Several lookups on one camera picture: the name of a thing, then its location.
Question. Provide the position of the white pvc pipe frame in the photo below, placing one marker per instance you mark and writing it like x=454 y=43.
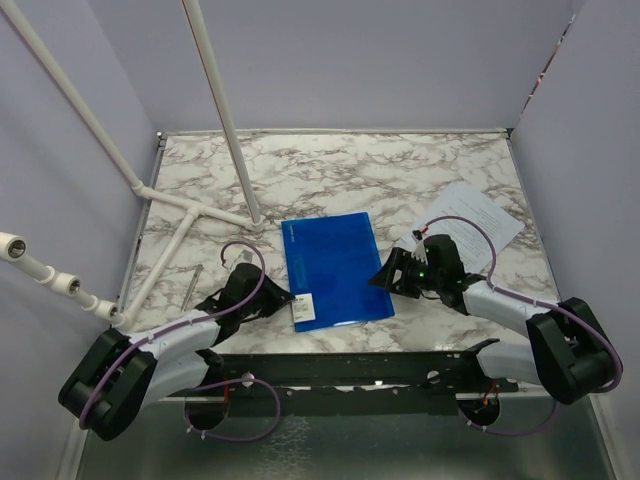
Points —
x=14 y=247

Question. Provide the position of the metal pen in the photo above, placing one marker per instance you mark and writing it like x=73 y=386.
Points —
x=189 y=292

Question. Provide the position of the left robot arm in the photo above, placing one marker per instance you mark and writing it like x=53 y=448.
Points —
x=122 y=373

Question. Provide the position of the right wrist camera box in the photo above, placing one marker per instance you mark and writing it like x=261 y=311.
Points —
x=420 y=251

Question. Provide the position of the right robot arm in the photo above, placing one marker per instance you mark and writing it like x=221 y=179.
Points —
x=566 y=351

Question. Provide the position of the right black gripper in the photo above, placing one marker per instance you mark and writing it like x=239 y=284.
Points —
x=399 y=259

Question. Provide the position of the blue clip file folder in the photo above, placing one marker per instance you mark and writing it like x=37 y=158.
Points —
x=329 y=261

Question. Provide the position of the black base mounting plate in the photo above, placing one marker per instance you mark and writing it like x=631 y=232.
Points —
x=346 y=384

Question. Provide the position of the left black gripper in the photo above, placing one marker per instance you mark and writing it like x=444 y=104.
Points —
x=276 y=298

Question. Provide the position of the white printed paper sheet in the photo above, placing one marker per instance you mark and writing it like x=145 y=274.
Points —
x=464 y=200

